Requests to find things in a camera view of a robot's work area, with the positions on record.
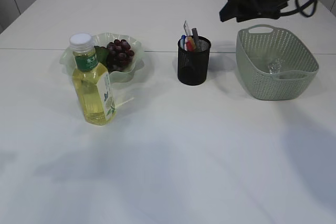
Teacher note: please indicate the clear plastic sheet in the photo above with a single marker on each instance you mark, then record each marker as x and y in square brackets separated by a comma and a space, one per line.
[275, 66]

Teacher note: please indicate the silver glitter pen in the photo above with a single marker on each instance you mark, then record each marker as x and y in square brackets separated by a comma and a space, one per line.
[197, 41]

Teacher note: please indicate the clear plastic ruler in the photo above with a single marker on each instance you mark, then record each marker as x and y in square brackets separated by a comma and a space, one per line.
[187, 29]

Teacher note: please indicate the gold glitter pen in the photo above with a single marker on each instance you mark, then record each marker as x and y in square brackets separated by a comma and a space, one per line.
[193, 43]

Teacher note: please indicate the pink handled scissors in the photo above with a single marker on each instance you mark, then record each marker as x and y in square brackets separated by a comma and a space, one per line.
[186, 44]

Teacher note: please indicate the red glitter pen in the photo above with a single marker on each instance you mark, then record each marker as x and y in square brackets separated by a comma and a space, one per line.
[190, 46]

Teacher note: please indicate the blue handled scissors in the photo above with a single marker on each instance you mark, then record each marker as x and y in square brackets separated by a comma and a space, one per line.
[183, 45]

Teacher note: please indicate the purple grape bunch with leaf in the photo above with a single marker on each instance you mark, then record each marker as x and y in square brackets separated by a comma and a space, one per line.
[117, 55]

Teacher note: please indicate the green tea bottle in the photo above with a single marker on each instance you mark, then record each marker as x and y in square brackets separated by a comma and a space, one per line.
[91, 81]

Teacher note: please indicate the green woven plastic basket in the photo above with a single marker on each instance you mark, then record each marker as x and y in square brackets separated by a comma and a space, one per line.
[254, 51]

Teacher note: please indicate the black mesh pen holder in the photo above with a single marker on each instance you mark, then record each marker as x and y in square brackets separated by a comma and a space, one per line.
[192, 67]

